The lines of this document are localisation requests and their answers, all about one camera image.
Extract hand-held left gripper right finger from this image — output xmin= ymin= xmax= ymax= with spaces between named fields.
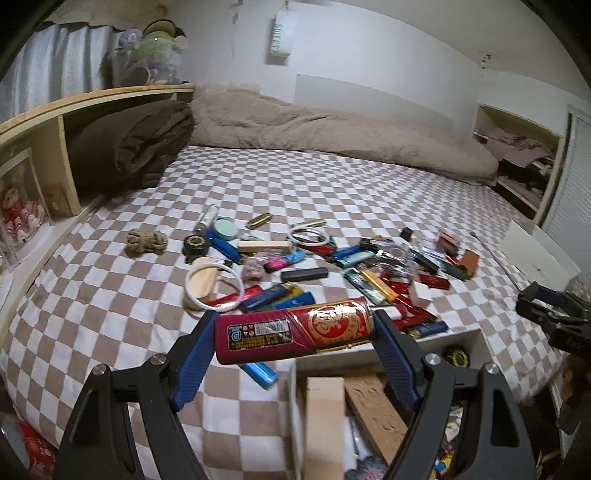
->
xmin=373 ymin=310 xmax=540 ymax=480

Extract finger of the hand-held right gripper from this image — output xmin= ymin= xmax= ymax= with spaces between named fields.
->
xmin=530 ymin=281 xmax=570 ymax=306
xmin=515 ymin=294 xmax=565 ymax=329

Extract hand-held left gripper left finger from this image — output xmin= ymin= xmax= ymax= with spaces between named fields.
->
xmin=54 ymin=310 xmax=219 ymax=480

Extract white cardboard box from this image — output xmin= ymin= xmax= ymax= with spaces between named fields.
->
xmin=287 ymin=329 xmax=492 ymax=480

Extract white ring bangle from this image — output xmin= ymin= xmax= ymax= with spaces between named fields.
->
xmin=185 ymin=258 xmax=244 ymax=312

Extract red gold dragon lighter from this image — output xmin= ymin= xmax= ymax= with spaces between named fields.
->
xmin=213 ymin=298 xmax=375 ymax=365

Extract white shoe box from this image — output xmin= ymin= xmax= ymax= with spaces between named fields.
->
xmin=501 ymin=220 xmax=583 ymax=291

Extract carved wooden plaque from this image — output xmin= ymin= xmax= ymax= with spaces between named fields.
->
xmin=344 ymin=374 xmax=409 ymax=464

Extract black gold round tin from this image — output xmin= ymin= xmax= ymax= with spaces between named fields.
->
xmin=443 ymin=348 xmax=472 ymax=369

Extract metal back scratcher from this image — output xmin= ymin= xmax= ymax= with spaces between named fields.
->
xmin=471 ymin=231 xmax=522 ymax=290

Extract oval wooden box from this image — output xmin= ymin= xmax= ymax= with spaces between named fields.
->
xmin=189 ymin=267 xmax=219 ymax=301

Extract brown white checkered bedsheet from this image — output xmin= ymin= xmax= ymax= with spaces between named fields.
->
xmin=0 ymin=145 xmax=573 ymax=480

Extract brown leather case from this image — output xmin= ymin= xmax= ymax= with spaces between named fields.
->
xmin=455 ymin=249 xmax=481 ymax=280

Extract light wooden block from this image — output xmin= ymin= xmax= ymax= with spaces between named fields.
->
xmin=305 ymin=376 xmax=347 ymax=480

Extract dark green box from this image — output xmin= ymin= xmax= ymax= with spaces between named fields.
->
xmin=438 ymin=261 xmax=467 ymax=281

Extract black slim vape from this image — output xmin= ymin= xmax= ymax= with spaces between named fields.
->
xmin=413 ymin=251 xmax=439 ymax=273

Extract purple blue crocheted piece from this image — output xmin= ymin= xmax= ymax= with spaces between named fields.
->
xmin=346 ymin=455 xmax=389 ymax=480

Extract white louvered door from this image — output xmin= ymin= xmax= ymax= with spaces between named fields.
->
xmin=540 ymin=106 xmax=591 ymax=259

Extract black tape roll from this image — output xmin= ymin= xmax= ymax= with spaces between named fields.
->
xmin=183 ymin=234 xmax=209 ymax=264

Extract pile of assorted lighters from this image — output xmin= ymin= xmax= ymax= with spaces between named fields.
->
xmin=208 ymin=233 xmax=451 ymax=388

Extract black rectangular bar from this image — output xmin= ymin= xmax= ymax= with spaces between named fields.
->
xmin=281 ymin=267 xmax=329 ymax=282

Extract small wooden bar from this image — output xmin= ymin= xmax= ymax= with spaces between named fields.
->
xmin=238 ymin=240 xmax=293 ymax=254

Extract mint green round compact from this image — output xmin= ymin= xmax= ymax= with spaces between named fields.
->
xmin=213 ymin=218 xmax=238 ymax=241

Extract clear tube bottle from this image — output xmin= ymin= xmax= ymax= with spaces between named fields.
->
xmin=194 ymin=205 xmax=220 ymax=236

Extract pile of clothes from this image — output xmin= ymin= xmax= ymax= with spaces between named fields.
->
xmin=485 ymin=127 xmax=557 ymax=195

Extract white coiled rings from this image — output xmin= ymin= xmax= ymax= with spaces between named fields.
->
xmin=288 ymin=227 xmax=334 ymax=247

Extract red printed package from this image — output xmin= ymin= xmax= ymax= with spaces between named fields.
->
xmin=14 ymin=425 xmax=58 ymax=480

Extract small wooden box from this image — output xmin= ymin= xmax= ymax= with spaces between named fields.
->
xmin=44 ymin=185 xmax=75 ymax=217

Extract brown folded blanket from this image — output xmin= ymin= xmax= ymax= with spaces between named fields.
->
xmin=69 ymin=100 xmax=195 ymax=190

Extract red dressed bear doll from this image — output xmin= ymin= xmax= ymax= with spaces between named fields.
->
xmin=0 ymin=185 xmax=40 ymax=241

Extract beige quilted duvet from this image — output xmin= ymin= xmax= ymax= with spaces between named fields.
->
xmin=189 ymin=83 xmax=499 ymax=185

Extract clear display case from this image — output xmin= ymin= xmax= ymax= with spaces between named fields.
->
xmin=0 ymin=148 xmax=51 ymax=259

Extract wooden bedside shelf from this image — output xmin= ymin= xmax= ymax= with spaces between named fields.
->
xmin=0 ymin=84 xmax=195 ymax=278

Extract clear plastic storage bin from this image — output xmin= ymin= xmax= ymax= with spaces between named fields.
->
xmin=108 ymin=28 xmax=185 ymax=88

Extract green plush toy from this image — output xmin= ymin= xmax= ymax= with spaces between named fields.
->
xmin=139 ymin=30 xmax=178 ymax=61

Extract grey curtain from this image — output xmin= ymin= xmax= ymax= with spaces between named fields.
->
xmin=0 ymin=23 xmax=116 ymax=121

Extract white hanging paper bag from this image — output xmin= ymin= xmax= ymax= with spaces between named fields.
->
xmin=265 ymin=4 xmax=296 ymax=68

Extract beige printed valance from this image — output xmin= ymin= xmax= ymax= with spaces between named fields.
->
xmin=46 ymin=0 xmax=171 ymax=28

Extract clear case with bracelet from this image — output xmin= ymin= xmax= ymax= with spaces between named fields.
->
xmin=376 ymin=240 xmax=409 ymax=264

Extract brown rope knot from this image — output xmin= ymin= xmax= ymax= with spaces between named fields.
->
xmin=127 ymin=228 xmax=168 ymax=256

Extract built-in wall shelf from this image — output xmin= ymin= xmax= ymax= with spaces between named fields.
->
xmin=473 ymin=104 xmax=564 ymax=222

